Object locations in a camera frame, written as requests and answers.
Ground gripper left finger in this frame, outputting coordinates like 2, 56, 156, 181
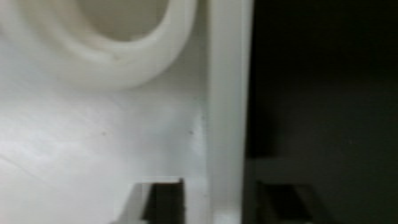
124, 177, 185, 224

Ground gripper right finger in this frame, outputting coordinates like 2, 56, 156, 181
256, 182, 327, 224

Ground white square table top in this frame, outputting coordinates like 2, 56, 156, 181
0, 0, 254, 224

